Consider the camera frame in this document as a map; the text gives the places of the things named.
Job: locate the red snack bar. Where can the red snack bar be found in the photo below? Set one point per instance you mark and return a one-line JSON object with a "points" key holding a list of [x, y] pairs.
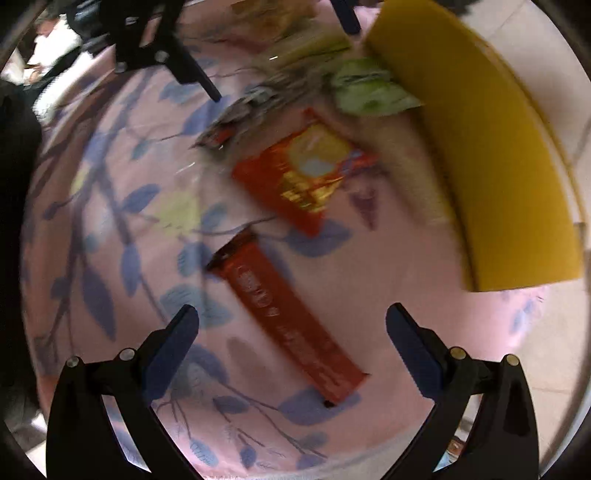
{"points": [[277, 314]]}

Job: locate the red snack packet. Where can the red snack packet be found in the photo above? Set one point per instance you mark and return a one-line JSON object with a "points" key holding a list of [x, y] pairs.
{"points": [[286, 184]]}

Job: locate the lime yellow snack packet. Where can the lime yellow snack packet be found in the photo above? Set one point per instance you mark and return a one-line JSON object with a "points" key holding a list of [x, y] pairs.
{"points": [[309, 50]]}

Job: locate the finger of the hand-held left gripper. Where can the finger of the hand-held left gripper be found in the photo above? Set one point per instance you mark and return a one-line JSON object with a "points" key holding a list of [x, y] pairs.
{"points": [[346, 16], [157, 41]]}

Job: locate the black snack packet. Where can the black snack packet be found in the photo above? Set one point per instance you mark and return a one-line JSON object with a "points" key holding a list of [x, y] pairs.
{"points": [[240, 115]]}

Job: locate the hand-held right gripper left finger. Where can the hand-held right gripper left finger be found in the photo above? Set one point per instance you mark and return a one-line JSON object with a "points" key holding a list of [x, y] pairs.
{"points": [[168, 355]]}

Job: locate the green snack packet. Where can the green snack packet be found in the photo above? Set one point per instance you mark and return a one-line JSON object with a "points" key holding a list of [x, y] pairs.
{"points": [[369, 90]]}

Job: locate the yellow cardboard box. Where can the yellow cardboard box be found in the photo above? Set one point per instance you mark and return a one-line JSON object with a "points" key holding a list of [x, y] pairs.
{"points": [[485, 161]]}

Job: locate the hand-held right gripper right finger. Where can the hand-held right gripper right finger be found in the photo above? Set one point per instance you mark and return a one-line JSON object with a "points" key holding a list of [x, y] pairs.
{"points": [[415, 350]]}

